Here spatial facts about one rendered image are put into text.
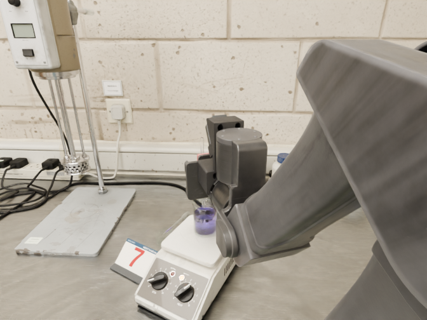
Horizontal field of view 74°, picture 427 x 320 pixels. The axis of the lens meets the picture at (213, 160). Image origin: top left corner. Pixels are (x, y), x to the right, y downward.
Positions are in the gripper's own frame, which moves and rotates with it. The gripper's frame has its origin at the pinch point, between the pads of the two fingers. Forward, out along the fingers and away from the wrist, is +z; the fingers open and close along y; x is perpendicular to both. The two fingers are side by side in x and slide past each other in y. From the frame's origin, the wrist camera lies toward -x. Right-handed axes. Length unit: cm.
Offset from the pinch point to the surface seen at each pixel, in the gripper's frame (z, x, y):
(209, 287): -12.1, 19.6, 2.6
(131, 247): 5.8, 21.5, 15.2
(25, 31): 18.5, -22.8, 29.1
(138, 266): 1.4, 23.4, 14.1
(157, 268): -4.9, 19.2, 10.7
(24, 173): 57, 20, 48
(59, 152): 59, 15, 37
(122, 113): 51, 1, 14
